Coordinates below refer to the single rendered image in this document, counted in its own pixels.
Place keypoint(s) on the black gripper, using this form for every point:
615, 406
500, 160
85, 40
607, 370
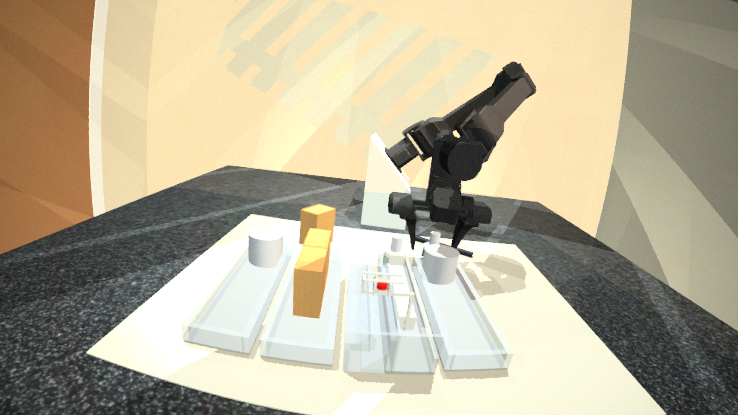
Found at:
405, 206

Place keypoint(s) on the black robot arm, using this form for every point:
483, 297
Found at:
480, 124

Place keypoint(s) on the orange rectangular block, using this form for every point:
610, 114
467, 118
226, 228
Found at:
309, 282

